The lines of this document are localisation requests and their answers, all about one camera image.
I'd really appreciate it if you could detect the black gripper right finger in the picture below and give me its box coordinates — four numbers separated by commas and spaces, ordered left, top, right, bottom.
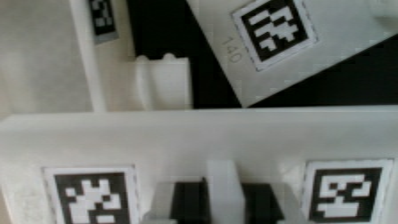
241, 183, 284, 224

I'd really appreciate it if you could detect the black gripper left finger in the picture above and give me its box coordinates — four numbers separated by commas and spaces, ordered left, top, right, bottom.
170, 180, 209, 224

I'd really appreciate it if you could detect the white cabinet body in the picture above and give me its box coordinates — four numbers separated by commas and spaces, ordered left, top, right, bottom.
0, 0, 398, 224

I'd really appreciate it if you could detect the white cabinet door panel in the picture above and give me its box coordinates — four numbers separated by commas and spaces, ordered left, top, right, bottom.
186, 0, 398, 106

